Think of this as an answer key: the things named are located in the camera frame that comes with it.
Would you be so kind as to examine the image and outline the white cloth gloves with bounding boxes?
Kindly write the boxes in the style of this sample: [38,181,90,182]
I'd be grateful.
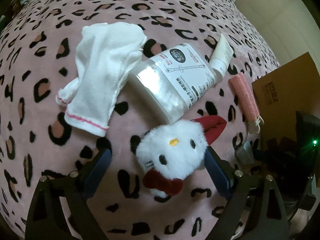
[55,22,147,137]

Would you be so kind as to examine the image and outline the white cat plush red bow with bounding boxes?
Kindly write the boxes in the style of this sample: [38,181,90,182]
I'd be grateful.
[131,115,227,198]

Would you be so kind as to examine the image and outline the white cream tube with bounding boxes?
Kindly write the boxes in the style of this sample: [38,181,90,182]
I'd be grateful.
[209,34,234,83]

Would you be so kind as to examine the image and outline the clear cotton swab box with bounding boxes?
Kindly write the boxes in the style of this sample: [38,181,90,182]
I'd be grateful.
[128,43,225,125]

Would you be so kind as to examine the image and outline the brown cardboard box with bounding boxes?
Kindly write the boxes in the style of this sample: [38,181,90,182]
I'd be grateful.
[252,53,320,147]

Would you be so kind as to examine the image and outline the pink hair roller clip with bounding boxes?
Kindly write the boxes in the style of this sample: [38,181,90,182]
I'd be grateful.
[229,72,264,134]

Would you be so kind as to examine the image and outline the light blue wedge sponge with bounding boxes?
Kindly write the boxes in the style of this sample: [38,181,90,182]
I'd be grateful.
[235,141,254,165]

